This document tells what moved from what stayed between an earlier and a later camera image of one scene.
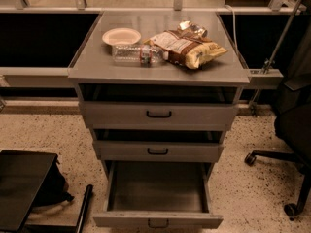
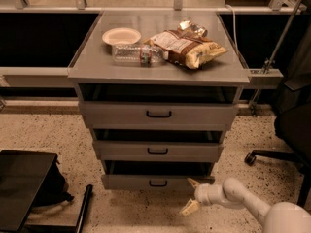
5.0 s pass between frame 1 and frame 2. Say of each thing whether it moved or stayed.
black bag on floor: stayed
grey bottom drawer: moved
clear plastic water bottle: stayed
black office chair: stayed
